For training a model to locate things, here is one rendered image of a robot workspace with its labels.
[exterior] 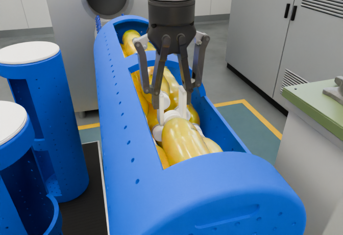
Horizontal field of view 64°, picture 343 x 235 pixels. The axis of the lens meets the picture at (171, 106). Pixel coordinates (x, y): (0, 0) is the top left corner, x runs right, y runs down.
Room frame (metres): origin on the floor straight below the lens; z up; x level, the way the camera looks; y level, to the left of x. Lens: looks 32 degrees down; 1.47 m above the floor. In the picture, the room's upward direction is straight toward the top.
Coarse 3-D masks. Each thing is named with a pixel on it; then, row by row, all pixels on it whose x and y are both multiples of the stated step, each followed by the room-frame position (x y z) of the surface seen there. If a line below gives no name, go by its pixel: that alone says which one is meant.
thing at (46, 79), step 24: (0, 72) 1.09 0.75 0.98; (24, 72) 1.07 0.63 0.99; (48, 72) 1.12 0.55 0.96; (24, 96) 1.27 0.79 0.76; (48, 96) 1.10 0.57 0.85; (48, 120) 1.09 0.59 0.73; (72, 120) 1.19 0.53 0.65; (48, 144) 1.07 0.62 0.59; (72, 144) 1.15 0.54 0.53; (48, 168) 1.27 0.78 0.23; (72, 168) 1.12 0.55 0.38; (48, 192) 1.14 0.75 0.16; (72, 192) 1.10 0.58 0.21
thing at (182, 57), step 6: (180, 36) 0.44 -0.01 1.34; (180, 42) 0.44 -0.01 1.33; (180, 48) 0.44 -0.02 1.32; (186, 48) 0.44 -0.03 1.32; (180, 54) 0.44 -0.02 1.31; (186, 54) 0.44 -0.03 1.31; (180, 60) 0.45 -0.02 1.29; (186, 60) 0.45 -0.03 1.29; (180, 66) 0.46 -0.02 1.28; (186, 66) 0.45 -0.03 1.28; (180, 72) 0.47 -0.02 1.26; (186, 72) 0.45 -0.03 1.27; (186, 78) 0.45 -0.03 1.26; (186, 84) 0.45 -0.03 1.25; (186, 90) 0.45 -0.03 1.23; (192, 90) 0.45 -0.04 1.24
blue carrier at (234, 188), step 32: (96, 64) 0.79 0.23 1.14; (128, 64) 0.60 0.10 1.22; (128, 96) 0.46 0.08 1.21; (192, 96) 0.72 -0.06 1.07; (128, 128) 0.37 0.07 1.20; (224, 128) 0.51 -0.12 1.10; (128, 160) 0.30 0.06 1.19; (192, 160) 0.26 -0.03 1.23; (224, 160) 0.26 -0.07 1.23; (256, 160) 0.28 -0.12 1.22; (128, 192) 0.25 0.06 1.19; (160, 192) 0.22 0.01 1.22; (192, 192) 0.21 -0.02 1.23; (224, 192) 0.21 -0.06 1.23; (256, 192) 0.22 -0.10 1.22; (288, 192) 0.24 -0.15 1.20; (128, 224) 0.21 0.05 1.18; (160, 224) 0.19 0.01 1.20; (192, 224) 0.20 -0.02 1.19; (224, 224) 0.21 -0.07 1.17; (256, 224) 0.22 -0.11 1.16; (288, 224) 0.24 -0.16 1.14
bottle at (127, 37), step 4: (128, 32) 0.97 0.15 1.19; (132, 32) 0.96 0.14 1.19; (136, 32) 0.98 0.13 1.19; (124, 36) 0.96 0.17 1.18; (128, 36) 0.93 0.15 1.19; (132, 36) 0.92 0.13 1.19; (136, 36) 0.92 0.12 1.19; (140, 36) 0.95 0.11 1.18; (124, 40) 0.94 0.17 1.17; (128, 40) 0.90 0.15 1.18; (124, 44) 0.92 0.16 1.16; (128, 44) 0.87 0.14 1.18; (132, 44) 0.85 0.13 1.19; (128, 48) 0.85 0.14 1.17; (132, 48) 0.84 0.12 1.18; (128, 52) 0.85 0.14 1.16; (132, 52) 0.83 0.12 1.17
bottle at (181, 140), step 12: (168, 120) 0.42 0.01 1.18; (180, 120) 0.40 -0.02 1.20; (168, 132) 0.38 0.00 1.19; (180, 132) 0.37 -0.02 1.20; (192, 132) 0.37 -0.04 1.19; (168, 144) 0.36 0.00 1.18; (180, 144) 0.34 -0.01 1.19; (192, 144) 0.34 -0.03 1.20; (204, 144) 0.35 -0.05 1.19; (168, 156) 0.34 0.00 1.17; (180, 156) 0.32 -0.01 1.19; (192, 156) 0.31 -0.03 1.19
